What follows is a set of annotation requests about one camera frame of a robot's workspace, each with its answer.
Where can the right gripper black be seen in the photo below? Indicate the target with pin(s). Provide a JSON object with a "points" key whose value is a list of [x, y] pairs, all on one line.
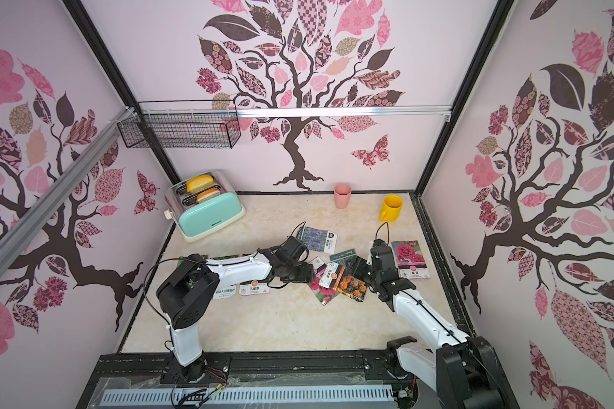
{"points": [[367, 271]]}

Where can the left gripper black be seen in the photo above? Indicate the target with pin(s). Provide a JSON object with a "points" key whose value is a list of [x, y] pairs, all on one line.
{"points": [[307, 271]]}

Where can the lavender seed packet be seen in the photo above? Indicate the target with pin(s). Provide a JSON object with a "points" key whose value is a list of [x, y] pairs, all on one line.
{"points": [[316, 240], [348, 260]]}

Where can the marigold seed packet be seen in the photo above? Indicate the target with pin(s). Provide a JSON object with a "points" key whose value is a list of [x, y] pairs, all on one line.
{"points": [[336, 278], [254, 288]]}

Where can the pink flower seed packet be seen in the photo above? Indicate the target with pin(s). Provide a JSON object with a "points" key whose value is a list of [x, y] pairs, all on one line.
{"points": [[323, 294]]}

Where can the green plant seed packet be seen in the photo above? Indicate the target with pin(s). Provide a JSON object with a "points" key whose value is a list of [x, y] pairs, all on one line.
{"points": [[191, 270]]}

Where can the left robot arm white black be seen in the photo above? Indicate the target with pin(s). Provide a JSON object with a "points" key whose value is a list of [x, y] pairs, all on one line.
{"points": [[186, 294]]}

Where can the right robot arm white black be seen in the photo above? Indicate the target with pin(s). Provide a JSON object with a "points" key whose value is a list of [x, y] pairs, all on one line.
{"points": [[463, 371]]}

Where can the pink flower packet right edge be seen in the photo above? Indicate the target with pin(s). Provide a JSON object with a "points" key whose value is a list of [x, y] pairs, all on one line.
{"points": [[410, 260]]}

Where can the yellow mug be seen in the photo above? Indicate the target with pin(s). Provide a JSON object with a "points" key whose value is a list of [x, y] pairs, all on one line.
{"points": [[391, 208]]}

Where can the pink cup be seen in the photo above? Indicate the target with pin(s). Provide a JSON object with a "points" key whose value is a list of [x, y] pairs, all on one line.
{"points": [[342, 195]]}

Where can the mint green toaster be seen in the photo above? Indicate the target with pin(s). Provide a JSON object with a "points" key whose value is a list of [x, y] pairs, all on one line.
{"points": [[196, 221]]}

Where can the toast slice front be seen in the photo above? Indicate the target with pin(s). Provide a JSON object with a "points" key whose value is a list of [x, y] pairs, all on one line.
{"points": [[208, 194]]}

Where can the toast slice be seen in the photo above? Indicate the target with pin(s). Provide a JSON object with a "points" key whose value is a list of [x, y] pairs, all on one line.
{"points": [[199, 183], [208, 194]]}

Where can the toast slice rear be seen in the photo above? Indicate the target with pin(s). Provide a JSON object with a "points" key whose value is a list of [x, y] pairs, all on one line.
{"points": [[199, 183]]}

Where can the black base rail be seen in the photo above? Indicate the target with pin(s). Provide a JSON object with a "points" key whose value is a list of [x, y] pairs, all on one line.
{"points": [[147, 371]]}

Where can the white vented cable duct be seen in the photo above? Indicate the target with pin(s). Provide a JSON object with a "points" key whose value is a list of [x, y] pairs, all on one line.
{"points": [[247, 396]]}

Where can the black wire basket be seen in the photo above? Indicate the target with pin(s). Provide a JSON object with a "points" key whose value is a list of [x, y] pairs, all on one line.
{"points": [[204, 124]]}

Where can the aluminium rail back wall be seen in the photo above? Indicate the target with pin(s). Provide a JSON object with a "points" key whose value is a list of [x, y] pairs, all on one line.
{"points": [[295, 112]]}

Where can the aluminium rail wall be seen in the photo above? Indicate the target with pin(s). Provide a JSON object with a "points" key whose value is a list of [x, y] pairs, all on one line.
{"points": [[33, 221], [295, 112]]}

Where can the aluminium rail left wall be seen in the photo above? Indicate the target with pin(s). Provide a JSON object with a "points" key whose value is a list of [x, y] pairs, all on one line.
{"points": [[33, 221]]}

